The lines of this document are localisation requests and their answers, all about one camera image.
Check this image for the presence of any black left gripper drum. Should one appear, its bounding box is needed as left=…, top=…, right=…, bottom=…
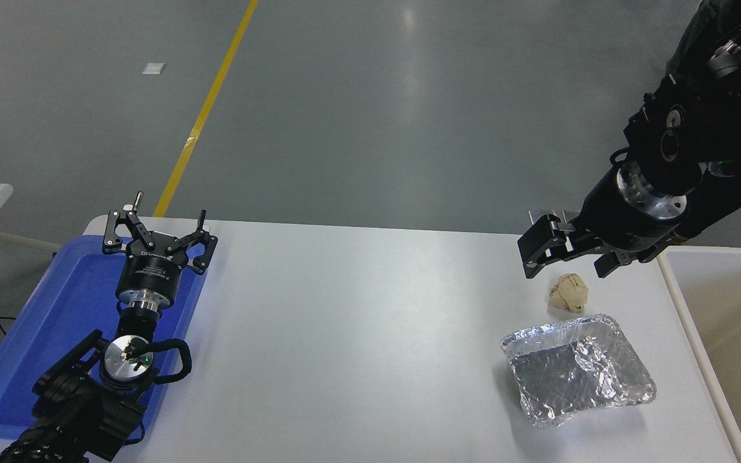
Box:
left=116, top=246, right=189, bottom=303

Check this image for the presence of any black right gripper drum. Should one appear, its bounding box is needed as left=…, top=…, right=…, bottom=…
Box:
left=573, top=168, right=680, bottom=263

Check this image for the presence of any silver foil tray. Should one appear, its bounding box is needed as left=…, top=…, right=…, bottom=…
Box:
left=501, top=314, right=657, bottom=429

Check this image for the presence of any crumpled tan paper ball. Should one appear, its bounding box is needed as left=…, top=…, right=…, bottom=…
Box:
left=549, top=273, right=589, bottom=314

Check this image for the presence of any blue plastic tray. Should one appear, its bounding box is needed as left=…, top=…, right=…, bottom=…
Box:
left=0, top=235, right=209, bottom=440

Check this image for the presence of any large pale bin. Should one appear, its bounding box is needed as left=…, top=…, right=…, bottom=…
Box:
left=657, top=246, right=741, bottom=463

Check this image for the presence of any person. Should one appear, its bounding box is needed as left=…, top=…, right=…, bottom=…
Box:
left=665, top=0, right=741, bottom=245

